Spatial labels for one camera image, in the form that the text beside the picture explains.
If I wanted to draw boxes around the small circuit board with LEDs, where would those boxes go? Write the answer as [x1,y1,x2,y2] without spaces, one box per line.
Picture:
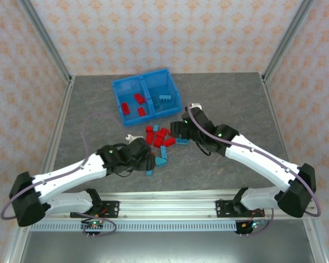
[242,219,266,230]
[81,216,104,230]

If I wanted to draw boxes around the long aluminium base rail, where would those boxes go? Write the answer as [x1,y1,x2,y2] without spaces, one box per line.
[18,191,318,221]

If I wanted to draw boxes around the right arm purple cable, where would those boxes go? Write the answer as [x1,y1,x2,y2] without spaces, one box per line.
[188,106,324,237]

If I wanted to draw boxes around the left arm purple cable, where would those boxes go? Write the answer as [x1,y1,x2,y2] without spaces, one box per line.
[0,112,132,238]

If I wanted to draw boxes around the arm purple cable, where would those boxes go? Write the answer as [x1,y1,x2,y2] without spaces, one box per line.
[0,112,132,238]
[188,106,324,237]

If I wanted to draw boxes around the aluminium frame post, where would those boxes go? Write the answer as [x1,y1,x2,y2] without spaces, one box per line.
[18,0,73,84]
[261,0,317,83]

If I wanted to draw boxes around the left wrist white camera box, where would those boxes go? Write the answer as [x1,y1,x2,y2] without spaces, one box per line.
[125,133,143,144]

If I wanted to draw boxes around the aluminium table side rail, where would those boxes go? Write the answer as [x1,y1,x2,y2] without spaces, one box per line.
[260,73,329,263]
[2,76,76,263]

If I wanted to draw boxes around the blue plastic storage bin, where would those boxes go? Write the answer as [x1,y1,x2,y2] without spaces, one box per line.
[140,68,181,117]
[112,76,155,127]

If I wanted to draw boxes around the slotted grey cable duct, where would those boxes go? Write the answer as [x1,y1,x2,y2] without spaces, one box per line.
[29,221,238,233]

